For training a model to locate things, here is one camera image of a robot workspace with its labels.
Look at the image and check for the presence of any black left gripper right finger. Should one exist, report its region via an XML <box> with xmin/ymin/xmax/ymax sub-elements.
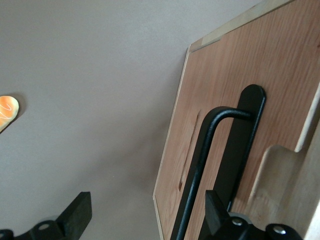
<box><xmin>204</xmin><ymin>189</ymin><xmax>304</xmax><ymax>240</ymax></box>

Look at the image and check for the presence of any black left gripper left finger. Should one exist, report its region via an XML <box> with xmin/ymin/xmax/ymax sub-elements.
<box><xmin>0</xmin><ymin>191</ymin><xmax>93</xmax><ymax>240</ymax></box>

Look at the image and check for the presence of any wooden drawer with black handle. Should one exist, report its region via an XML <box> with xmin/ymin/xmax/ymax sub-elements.
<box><xmin>151</xmin><ymin>0</ymin><xmax>320</xmax><ymax>240</ymax></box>

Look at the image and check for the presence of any orange toy bread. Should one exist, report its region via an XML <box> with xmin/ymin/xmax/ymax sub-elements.
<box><xmin>0</xmin><ymin>94</ymin><xmax>21</xmax><ymax>135</ymax></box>

